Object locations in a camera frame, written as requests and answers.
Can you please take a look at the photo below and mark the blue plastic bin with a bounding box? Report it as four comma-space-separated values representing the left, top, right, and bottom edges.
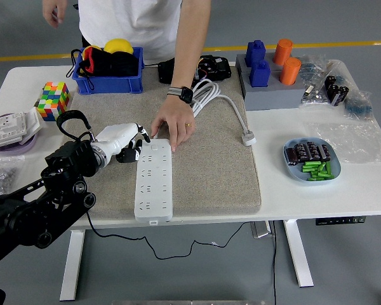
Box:
72, 46, 146, 95

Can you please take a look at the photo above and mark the person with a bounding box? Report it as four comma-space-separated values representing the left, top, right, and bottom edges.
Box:
77, 0, 184, 64

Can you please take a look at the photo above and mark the black power adapter with cord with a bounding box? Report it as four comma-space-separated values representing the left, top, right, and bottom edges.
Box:
86, 212, 242, 260

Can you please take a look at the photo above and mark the grey-brown fabric mat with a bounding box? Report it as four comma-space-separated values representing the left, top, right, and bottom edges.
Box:
44, 63, 263, 220

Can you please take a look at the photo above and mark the purple round plate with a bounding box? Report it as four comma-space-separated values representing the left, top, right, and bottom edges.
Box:
0, 112, 39, 156

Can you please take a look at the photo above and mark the black electronic device open wiring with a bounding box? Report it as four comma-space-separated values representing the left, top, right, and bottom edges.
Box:
157, 55, 232, 85

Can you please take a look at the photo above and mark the clear bag of blue parts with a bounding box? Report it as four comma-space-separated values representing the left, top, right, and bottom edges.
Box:
300, 53, 327, 84
343, 90, 375, 121

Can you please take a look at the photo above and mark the white power strip with cable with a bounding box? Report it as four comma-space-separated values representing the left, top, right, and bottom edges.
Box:
134, 79, 258, 226

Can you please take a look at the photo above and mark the black table control panel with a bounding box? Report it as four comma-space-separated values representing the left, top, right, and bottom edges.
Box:
315, 216, 368, 226

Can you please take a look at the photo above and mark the clear bag of black capacitors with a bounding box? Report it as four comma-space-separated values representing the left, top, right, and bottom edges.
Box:
323, 60, 353, 107

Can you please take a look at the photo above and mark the grey holder block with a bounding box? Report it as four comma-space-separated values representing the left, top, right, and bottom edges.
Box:
243, 68, 307, 111
236, 53, 305, 77

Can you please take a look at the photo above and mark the empty clear plastic bag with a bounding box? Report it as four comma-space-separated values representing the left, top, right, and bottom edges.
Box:
307, 119, 381, 165

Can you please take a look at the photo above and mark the silver metal box under table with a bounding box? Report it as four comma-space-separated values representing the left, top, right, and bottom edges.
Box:
250, 221, 276, 239

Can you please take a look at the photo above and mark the thin black hanging cable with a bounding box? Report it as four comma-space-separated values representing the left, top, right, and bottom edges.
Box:
271, 220, 279, 305

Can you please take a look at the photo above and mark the clear bag of silver screws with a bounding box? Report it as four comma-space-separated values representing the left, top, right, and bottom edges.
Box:
300, 83, 333, 107

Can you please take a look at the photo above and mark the blue plastic block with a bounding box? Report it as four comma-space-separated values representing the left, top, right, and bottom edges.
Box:
244, 39, 267, 68
249, 60, 271, 88

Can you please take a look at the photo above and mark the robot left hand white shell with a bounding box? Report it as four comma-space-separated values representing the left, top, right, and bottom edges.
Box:
94, 123, 152, 164

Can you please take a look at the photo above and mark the black drawstring pouch red lining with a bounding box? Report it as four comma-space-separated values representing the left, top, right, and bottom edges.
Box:
70, 46, 140, 93

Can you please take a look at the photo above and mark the small yellow ball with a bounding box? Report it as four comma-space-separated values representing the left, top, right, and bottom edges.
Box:
82, 45, 103, 57

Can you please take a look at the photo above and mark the multicoloured puzzle cube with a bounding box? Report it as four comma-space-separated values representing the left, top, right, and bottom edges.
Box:
37, 81, 71, 122

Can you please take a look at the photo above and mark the person's left hand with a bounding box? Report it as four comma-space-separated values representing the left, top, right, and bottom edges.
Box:
150, 94, 197, 153

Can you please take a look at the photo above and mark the clear bag of small hardware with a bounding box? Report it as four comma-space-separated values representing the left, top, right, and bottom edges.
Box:
0, 155, 25, 200

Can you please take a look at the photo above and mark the light blue oval dish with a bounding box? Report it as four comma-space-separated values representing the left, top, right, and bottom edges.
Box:
283, 137, 342, 186

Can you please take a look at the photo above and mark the orange plastic cylinder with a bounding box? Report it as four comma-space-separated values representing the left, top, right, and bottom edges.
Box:
272, 39, 293, 66
279, 57, 302, 86

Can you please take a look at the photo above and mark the white table leg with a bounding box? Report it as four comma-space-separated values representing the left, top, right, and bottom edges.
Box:
282, 219, 315, 288
59, 230, 86, 302

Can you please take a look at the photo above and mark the large yellow ball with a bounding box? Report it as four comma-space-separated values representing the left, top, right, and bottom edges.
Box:
104, 38, 135, 55

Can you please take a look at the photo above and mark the person's right hand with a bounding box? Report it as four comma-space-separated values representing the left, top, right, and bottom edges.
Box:
42, 0, 67, 29

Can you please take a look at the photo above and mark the black wristwatch grey strap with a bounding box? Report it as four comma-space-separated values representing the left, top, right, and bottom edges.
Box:
166, 86, 194, 105

